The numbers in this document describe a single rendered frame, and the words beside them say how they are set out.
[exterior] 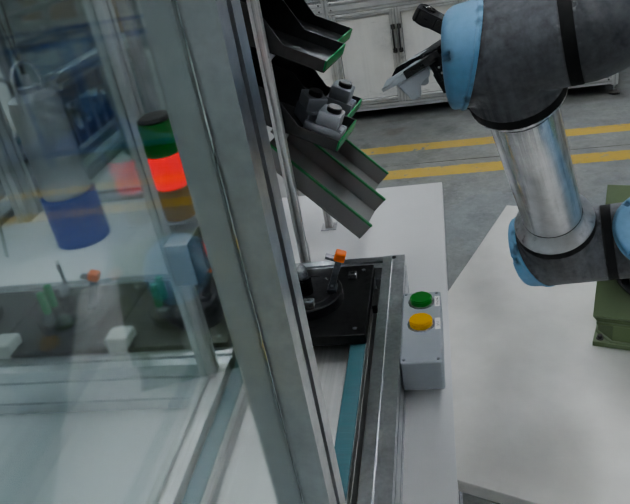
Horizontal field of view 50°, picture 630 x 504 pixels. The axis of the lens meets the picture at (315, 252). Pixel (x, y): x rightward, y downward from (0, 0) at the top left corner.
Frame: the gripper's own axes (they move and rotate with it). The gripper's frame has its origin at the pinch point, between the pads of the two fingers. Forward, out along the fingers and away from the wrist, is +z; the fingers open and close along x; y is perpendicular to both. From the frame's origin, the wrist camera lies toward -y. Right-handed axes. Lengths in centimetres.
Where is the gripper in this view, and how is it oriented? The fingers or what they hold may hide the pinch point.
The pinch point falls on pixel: (389, 77)
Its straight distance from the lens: 137.2
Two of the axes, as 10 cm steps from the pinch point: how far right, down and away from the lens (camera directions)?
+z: -7.8, 3.6, 5.2
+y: 5.5, 7.9, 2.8
